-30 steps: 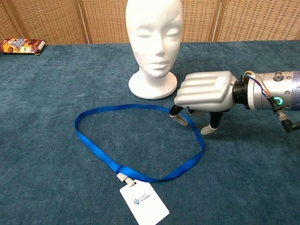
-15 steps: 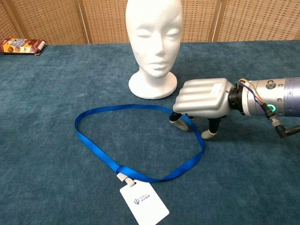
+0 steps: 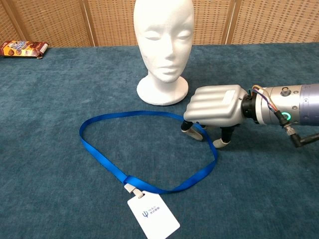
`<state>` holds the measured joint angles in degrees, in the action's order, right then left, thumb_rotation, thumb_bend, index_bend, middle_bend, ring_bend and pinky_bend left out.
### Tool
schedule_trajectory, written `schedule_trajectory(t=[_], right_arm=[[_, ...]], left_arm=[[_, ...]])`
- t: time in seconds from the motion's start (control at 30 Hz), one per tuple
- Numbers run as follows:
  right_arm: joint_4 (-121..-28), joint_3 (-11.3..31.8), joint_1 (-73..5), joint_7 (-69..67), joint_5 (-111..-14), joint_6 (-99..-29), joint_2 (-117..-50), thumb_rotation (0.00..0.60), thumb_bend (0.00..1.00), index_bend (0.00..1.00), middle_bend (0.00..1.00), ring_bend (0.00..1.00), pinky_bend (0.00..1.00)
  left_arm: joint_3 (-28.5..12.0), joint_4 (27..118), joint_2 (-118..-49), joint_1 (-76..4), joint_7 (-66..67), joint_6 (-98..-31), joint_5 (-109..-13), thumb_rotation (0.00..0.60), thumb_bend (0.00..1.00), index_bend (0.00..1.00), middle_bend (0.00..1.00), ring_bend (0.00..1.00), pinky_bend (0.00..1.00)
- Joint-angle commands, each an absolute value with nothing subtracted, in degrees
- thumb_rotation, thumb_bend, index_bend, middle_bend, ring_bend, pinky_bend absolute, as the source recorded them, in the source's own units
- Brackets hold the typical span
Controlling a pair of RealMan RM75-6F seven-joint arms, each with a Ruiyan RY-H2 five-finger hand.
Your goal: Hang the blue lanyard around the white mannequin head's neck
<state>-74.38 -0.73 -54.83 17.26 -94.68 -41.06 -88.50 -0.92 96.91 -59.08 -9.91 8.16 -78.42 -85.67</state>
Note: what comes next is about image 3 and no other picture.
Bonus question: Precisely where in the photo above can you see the bamboo folding screen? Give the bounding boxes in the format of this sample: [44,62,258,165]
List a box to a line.
[0,0,319,48]

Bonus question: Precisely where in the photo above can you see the white foam mannequin head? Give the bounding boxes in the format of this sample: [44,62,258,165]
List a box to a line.
[133,0,194,107]

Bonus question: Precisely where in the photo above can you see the teal carpet table mat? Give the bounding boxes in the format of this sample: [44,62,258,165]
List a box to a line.
[0,42,319,239]

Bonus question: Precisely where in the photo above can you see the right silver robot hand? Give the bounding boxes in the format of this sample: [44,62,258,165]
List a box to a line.
[180,84,247,149]

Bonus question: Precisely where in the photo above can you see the blue lanyard with white badge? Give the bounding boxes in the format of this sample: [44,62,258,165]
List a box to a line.
[79,110,219,239]

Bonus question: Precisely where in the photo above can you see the brown cookie box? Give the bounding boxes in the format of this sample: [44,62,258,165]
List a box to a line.
[0,40,49,60]

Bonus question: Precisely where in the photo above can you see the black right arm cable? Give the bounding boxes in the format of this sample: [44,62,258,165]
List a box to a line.
[251,85,319,149]

